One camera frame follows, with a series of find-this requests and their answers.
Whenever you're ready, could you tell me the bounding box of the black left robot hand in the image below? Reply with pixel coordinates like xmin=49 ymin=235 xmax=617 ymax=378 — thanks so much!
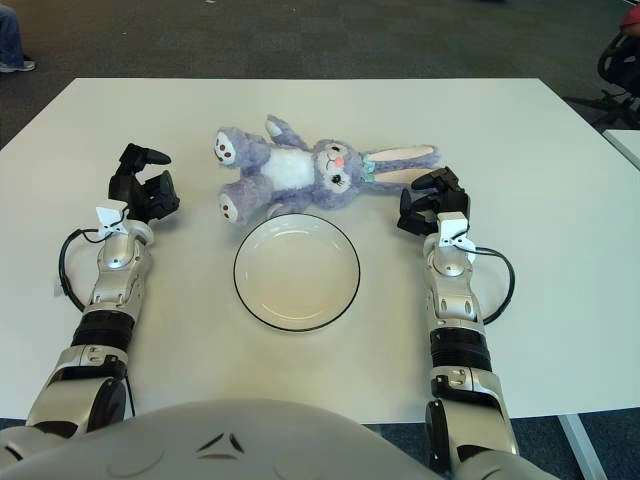
xmin=107 ymin=143 xmax=181 ymax=225

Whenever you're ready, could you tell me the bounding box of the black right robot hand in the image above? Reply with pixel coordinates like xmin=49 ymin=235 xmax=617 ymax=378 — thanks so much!
xmin=397 ymin=167 xmax=472 ymax=236

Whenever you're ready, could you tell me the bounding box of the purple plush bunny doll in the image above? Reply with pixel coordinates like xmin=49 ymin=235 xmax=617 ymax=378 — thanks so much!
xmin=213 ymin=114 xmax=442 ymax=225

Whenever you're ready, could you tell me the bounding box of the white plate black rim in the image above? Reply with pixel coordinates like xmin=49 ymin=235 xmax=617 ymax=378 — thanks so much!
xmin=232 ymin=213 xmax=362 ymax=332

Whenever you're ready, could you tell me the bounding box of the white neighbouring table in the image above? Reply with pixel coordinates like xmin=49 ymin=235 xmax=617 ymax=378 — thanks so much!
xmin=603 ymin=128 xmax=640 ymax=171

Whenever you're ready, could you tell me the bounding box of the seated person in jeans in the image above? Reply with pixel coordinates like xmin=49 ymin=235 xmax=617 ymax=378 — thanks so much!
xmin=0 ymin=7 xmax=37 ymax=75

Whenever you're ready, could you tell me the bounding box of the black office chair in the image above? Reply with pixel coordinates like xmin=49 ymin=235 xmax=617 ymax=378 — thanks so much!
xmin=564 ymin=32 xmax=640 ymax=129

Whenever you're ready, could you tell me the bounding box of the silver robot torso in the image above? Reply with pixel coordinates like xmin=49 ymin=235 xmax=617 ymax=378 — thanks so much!
xmin=0 ymin=398 xmax=451 ymax=480

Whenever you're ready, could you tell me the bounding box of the white table leg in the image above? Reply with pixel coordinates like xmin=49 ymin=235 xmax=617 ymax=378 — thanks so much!
xmin=557 ymin=412 xmax=609 ymax=480

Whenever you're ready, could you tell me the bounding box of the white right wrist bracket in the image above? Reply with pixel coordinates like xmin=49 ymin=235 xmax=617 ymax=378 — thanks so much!
xmin=437 ymin=212 xmax=476 ymax=251

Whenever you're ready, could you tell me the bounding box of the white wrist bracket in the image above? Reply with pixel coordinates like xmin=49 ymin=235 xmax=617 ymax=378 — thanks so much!
xmin=95 ymin=202 xmax=129 ymax=239
xmin=437 ymin=212 xmax=476 ymax=251

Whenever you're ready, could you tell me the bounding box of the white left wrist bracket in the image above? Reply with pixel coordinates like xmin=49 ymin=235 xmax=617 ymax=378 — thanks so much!
xmin=95 ymin=202 xmax=129 ymax=239

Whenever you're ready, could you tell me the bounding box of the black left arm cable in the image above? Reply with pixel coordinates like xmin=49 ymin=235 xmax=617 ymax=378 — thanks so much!
xmin=58 ymin=227 xmax=109 ymax=314

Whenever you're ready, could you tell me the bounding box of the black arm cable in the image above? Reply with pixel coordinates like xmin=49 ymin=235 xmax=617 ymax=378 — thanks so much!
xmin=58 ymin=227 xmax=109 ymax=314
xmin=469 ymin=245 xmax=516 ymax=326

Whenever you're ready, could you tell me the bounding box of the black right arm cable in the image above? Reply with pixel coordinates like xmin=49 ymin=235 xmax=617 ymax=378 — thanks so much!
xmin=469 ymin=245 xmax=516 ymax=326

